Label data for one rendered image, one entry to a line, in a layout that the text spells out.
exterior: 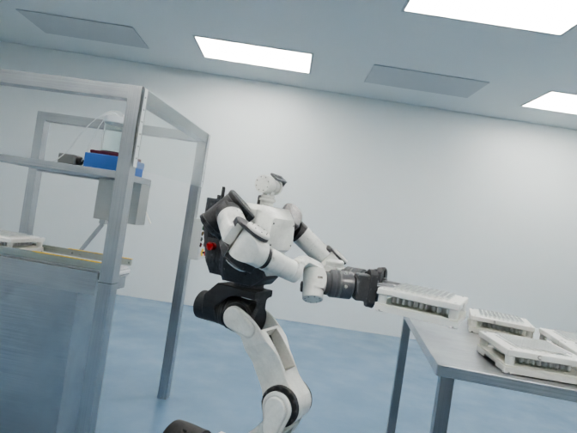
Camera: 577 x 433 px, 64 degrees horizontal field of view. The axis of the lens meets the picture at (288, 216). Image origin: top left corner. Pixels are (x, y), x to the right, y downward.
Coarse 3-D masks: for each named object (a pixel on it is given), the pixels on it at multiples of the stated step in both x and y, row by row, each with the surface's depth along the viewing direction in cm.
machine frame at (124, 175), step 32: (96, 96) 201; (128, 96) 196; (96, 128) 303; (128, 128) 195; (128, 160) 195; (32, 192) 303; (128, 192) 197; (192, 192) 291; (32, 224) 307; (192, 224) 291; (96, 320) 195; (96, 352) 194; (96, 384) 194; (160, 384) 291; (96, 416) 199
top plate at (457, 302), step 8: (384, 288) 144; (392, 288) 147; (392, 296) 141; (400, 296) 140; (408, 296) 139; (416, 296) 138; (424, 296) 138; (432, 296) 141; (456, 296) 151; (464, 296) 154; (432, 304) 136; (440, 304) 135; (448, 304) 134; (456, 304) 133; (464, 304) 142
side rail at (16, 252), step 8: (0, 248) 207; (8, 248) 206; (16, 248) 206; (24, 256) 205; (32, 256) 205; (40, 256) 204; (48, 256) 204; (56, 256) 204; (64, 264) 203; (72, 264) 203; (80, 264) 202; (88, 264) 202; (96, 264) 202
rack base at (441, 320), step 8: (376, 304) 143; (384, 304) 142; (392, 304) 144; (392, 312) 141; (400, 312) 140; (408, 312) 139; (416, 312) 138; (424, 312) 138; (464, 312) 151; (424, 320) 136; (432, 320) 135; (440, 320) 134; (448, 320) 133; (456, 320) 132; (456, 328) 132
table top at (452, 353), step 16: (416, 320) 203; (464, 320) 223; (416, 336) 179; (432, 336) 174; (448, 336) 179; (464, 336) 184; (432, 352) 149; (448, 352) 152; (464, 352) 155; (432, 368) 142; (448, 368) 135; (464, 368) 135; (480, 368) 138; (496, 368) 141; (496, 384) 133; (512, 384) 132; (528, 384) 132; (544, 384) 131; (560, 384) 134; (576, 400) 130
